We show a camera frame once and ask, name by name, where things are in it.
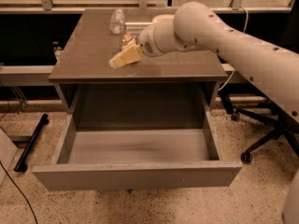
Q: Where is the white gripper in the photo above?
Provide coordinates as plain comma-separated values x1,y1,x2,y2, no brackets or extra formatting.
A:
109,17,186,68

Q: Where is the orange soda can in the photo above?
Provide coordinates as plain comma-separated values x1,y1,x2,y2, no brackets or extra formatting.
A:
121,32,137,49

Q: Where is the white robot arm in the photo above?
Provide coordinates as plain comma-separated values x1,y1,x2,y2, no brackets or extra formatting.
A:
110,2,299,224

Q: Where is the grey cabinet with glossy top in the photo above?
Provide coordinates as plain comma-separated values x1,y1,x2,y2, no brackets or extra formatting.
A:
48,7,228,133

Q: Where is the open grey top drawer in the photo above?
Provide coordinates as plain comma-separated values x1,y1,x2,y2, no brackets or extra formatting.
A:
33,86,242,190

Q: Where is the white bowl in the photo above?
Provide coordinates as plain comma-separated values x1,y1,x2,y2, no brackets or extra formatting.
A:
152,14,175,24

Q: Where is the black metal bar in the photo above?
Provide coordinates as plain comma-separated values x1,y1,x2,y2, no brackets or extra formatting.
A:
13,114,49,172

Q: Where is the black office chair base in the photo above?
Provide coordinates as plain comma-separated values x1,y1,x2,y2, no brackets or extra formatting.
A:
231,100,299,164

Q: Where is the white cable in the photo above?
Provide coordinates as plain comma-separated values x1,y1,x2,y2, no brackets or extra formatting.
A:
217,7,249,92

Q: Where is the black cable on floor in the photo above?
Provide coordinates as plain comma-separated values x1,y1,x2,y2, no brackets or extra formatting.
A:
0,162,38,224

